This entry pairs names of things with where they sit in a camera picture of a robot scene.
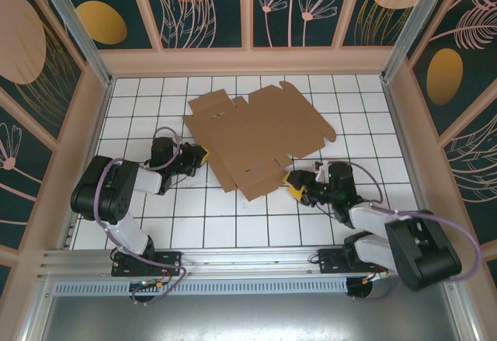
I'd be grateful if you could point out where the brown cardboard box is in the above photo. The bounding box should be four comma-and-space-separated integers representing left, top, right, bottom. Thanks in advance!
182, 80, 338, 202

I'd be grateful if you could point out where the grey metal sheet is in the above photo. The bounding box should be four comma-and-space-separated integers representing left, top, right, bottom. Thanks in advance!
23, 274, 481, 341

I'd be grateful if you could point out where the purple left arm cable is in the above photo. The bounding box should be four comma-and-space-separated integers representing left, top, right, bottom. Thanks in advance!
95, 126, 188, 307

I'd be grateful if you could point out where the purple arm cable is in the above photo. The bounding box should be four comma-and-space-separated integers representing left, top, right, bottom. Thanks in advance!
95, 126, 188, 307
349, 162, 485, 303

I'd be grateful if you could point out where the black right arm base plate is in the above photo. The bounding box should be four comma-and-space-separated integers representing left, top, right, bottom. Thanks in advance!
317, 248, 389, 277

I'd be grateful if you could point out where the aluminium mounting rail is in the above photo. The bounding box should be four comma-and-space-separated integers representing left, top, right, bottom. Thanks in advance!
36, 242, 461, 282

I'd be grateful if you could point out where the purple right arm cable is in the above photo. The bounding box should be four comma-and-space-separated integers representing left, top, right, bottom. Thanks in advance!
349, 162, 485, 303

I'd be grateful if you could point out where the orange connector with wires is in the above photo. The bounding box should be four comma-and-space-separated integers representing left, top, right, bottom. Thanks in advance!
363, 270, 390, 284

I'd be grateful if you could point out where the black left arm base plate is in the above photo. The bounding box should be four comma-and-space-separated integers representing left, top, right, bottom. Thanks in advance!
111, 250, 183, 278

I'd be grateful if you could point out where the slotted grey cable duct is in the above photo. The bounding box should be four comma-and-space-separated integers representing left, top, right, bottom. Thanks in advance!
53, 277, 349, 296

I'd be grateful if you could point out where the small circuit board with wires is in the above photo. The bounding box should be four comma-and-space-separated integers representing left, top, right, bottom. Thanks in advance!
130, 278, 167, 291

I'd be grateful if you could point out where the aluminium frame post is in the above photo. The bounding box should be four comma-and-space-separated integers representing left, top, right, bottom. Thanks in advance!
30, 0, 116, 89
380, 0, 454, 85

